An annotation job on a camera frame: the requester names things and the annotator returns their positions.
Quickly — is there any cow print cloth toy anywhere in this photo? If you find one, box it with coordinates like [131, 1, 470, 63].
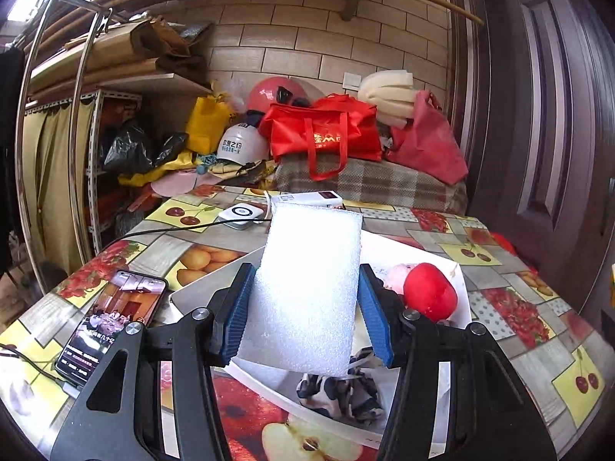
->
[296, 347, 385, 425]

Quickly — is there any dull red fabric bag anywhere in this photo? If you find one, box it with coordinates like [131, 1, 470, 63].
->
[385, 90, 468, 185]

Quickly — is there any shiny red tote bag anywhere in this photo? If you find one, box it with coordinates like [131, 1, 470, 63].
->
[259, 94, 382, 181]

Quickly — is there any white helmet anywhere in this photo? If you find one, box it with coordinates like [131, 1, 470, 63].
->
[216, 123, 269, 166]

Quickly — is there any white power bank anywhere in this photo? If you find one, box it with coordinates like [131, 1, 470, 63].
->
[271, 191, 343, 208]

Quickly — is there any plaid blanket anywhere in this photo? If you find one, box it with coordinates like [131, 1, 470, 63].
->
[273, 154, 468, 214]

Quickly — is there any dark wooden door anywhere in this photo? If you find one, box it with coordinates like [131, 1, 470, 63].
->
[452, 0, 614, 310]

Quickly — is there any white round charger device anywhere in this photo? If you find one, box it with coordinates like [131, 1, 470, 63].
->
[216, 202, 265, 230]

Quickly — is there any black plastic bag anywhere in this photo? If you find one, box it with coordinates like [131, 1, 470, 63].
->
[102, 118, 189, 174]

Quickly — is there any white foam sponge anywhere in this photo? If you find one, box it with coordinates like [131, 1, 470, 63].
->
[238, 204, 363, 377]

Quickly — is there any red plush apple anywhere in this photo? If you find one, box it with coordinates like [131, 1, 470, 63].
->
[404, 262, 458, 323]

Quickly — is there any black cable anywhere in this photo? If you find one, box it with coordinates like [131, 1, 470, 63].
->
[98, 217, 273, 255]

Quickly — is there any red plastic bag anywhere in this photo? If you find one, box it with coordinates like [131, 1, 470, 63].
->
[490, 232, 518, 256]

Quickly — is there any metal shelf rack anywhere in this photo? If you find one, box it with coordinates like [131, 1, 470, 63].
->
[23, 74, 213, 255]

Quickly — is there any fruit pattern tablecloth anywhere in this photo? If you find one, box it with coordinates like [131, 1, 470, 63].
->
[1, 185, 614, 454]

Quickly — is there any smartphone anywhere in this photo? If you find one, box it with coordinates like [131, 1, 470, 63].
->
[54, 270, 168, 387]

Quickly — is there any yellow bag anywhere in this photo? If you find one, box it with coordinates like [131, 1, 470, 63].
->
[184, 95, 234, 154]

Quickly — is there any red helmet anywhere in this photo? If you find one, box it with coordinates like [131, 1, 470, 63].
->
[247, 76, 311, 113]

